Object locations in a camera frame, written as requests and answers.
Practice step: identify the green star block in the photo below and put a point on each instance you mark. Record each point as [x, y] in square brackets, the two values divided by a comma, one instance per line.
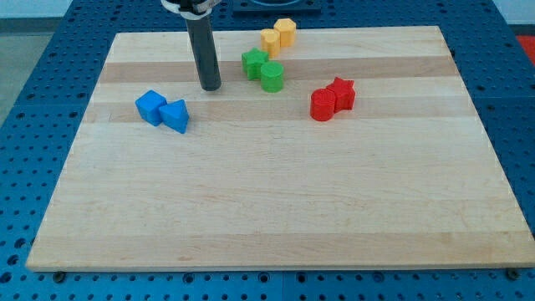
[252, 62]

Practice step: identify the red cylinder block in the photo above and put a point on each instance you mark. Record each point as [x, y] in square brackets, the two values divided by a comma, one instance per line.
[322, 104]

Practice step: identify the red star block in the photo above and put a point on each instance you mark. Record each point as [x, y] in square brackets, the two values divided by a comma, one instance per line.
[344, 93]

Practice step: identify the green cylinder block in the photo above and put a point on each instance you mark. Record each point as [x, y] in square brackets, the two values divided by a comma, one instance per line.
[272, 73]

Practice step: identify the yellow heart block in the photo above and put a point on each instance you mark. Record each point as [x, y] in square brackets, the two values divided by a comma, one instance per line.
[270, 42]

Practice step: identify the wooden board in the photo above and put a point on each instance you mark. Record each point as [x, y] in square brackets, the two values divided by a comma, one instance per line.
[407, 179]

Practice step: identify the blue triangle block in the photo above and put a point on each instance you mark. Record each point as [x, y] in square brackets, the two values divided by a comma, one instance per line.
[175, 115]

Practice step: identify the blue cube block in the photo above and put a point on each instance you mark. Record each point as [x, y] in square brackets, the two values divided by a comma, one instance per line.
[148, 106]

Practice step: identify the yellow hexagon block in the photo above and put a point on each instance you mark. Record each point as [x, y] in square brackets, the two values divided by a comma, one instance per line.
[287, 29]

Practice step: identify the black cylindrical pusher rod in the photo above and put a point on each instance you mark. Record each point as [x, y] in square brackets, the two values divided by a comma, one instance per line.
[204, 50]

